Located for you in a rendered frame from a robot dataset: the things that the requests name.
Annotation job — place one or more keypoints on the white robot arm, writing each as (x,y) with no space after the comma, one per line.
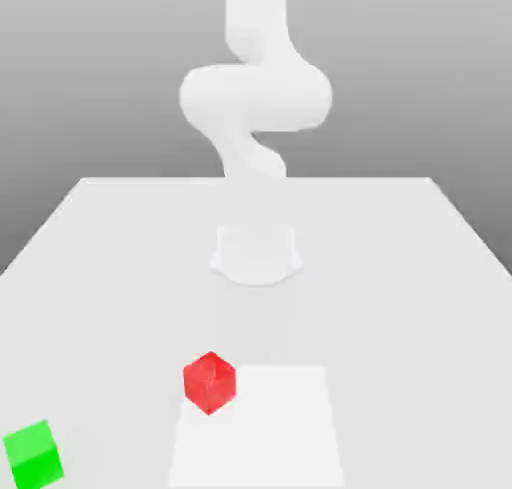
(256,97)

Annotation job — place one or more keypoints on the small red cube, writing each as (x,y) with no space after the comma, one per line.
(209,383)

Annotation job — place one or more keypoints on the small green cube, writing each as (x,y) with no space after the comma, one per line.
(34,455)

